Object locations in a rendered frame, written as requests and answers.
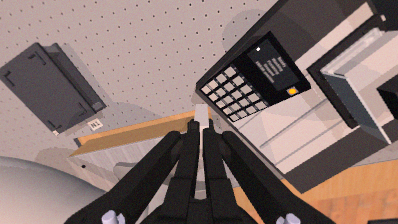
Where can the white label with black text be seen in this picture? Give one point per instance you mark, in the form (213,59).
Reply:
(95,124)

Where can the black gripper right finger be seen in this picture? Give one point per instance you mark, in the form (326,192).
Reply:
(272,200)

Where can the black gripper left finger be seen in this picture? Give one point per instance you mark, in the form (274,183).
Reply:
(127,200)

